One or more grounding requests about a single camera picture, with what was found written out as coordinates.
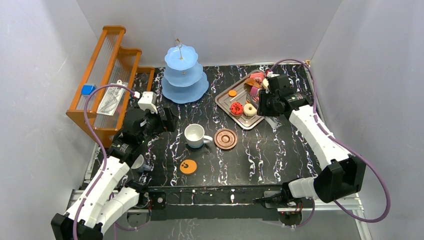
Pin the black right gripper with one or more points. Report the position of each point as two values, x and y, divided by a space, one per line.
263 94

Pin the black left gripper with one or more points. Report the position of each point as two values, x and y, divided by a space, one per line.
162 118

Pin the cream white donut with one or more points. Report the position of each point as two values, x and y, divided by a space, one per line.
249 110

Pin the round orange cookie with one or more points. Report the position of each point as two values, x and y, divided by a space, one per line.
232 93

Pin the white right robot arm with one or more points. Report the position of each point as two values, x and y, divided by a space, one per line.
342 172

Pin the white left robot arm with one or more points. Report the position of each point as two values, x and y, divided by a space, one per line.
95 210

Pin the magenta pink roll cake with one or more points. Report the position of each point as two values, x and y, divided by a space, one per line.
254 94

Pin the white ceramic mug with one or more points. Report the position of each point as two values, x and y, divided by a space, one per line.
195 136

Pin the brown croissant pastry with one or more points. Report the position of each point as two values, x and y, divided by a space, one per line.
253 83

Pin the silver metal tray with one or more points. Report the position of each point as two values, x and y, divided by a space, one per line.
223 100

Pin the blue three-tier cake stand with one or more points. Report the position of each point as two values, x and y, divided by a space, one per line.
184 80

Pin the orange round coaster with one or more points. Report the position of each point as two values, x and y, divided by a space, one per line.
188 167

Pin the brown wooden saucer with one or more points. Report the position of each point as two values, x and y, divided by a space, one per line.
225 139

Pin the clear ruler set package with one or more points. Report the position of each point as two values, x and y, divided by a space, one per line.
111 98

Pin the orange wooden tiered rack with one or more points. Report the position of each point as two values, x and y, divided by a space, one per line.
110 63

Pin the blue eraser block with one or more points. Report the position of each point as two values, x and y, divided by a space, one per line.
87 89

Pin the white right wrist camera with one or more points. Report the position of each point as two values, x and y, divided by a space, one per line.
267 75

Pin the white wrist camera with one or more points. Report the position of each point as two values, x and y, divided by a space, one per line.
267 75
147 102

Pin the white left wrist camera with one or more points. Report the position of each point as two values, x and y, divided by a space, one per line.
147 102

